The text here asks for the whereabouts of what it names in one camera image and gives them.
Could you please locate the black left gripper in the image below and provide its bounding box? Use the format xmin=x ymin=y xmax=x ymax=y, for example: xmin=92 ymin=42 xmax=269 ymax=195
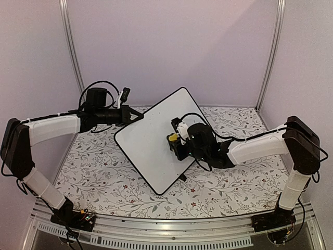
xmin=96 ymin=105 xmax=144 ymax=127

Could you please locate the white whiteboard black frame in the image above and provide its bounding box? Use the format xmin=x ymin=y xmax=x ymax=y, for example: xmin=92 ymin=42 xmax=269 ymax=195
xmin=114 ymin=87 xmax=204 ymax=195

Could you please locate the yellow black whiteboard eraser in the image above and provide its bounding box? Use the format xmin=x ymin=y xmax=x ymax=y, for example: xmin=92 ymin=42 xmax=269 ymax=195
xmin=166 ymin=133 xmax=178 ymax=143

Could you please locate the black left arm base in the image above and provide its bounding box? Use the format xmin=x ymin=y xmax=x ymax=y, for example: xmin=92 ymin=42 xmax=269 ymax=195
xmin=50 ymin=198 xmax=96 ymax=232

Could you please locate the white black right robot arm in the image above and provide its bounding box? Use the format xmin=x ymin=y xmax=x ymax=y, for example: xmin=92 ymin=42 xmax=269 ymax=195
xmin=166 ymin=116 xmax=321 ymax=227

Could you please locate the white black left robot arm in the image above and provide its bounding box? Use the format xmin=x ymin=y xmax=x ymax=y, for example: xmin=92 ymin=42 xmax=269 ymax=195
xmin=1 ymin=86 xmax=144 ymax=226

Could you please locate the black whiteboard stand foot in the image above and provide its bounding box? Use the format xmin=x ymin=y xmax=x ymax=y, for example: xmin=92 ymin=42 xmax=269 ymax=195
xmin=179 ymin=174 xmax=187 ymax=182

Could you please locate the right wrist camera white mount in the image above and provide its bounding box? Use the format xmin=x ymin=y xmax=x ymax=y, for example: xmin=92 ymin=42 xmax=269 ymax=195
xmin=171 ymin=118 xmax=189 ymax=145

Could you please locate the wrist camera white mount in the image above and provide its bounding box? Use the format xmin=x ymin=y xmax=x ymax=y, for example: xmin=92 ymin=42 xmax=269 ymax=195
xmin=113 ymin=87 xmax=131 ymax=109
xmin=171 ymin=118 xmax=189 ymax=145

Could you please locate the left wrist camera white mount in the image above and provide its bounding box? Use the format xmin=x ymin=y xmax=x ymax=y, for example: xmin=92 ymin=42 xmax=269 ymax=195
xmin=113 ymin=87 xmax=131 ymax=109

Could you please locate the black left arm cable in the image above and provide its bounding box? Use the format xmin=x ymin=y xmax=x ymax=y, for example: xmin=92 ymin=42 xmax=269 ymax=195
xmin=78 ymin=80 xmax=120 ymax=107

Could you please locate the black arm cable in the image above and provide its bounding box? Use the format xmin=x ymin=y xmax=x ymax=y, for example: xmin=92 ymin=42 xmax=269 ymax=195
xmin=181 ymin=112 xmax=328 ymax=183
xmin=78 ymin=80 xmax=120 ymax=107

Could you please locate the aluminium front rail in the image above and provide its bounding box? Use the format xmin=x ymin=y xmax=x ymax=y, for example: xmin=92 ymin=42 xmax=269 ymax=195
xmin=22 ymin=202 xmax=326 ymax=249

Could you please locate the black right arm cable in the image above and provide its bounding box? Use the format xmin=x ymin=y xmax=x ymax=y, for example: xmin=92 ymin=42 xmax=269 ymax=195
xmin=181 ymin=112 xmax=328 ymax=183

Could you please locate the aluminium corner post left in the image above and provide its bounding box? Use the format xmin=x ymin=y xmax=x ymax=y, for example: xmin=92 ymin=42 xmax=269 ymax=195
xmin=59 ymin=0 xmax=86 ymax=100

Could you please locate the aluminium corner post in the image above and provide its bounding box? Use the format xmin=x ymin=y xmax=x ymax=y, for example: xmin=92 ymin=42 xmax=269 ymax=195
xmin=59 ymin=0 xmax=86 ymax=100
xmin=255 ymin=0 xmax=286 ymax=112

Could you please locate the aluminium corner post right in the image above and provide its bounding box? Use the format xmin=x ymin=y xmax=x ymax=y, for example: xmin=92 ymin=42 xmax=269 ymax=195
xmin=255 ymin=0 xmax=286 ymax=112

